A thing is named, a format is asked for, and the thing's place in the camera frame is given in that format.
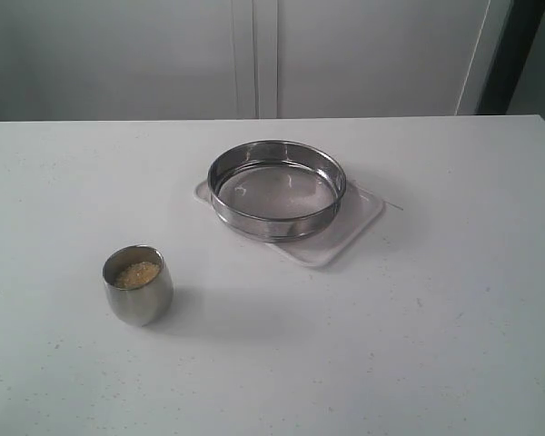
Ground yellow grain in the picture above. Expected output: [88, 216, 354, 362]
[114, 262, 161, 290]

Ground white plastic tray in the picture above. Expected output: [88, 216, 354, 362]
[193, 177, 385, 269]

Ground stainless steel cup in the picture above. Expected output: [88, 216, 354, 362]
[102, 245, 174, 327]

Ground white cabinet doors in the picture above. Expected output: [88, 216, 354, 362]
[0, 1, 511, 121]

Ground round stainless steel sieve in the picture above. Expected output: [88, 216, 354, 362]
[206, 139, 347, 243]

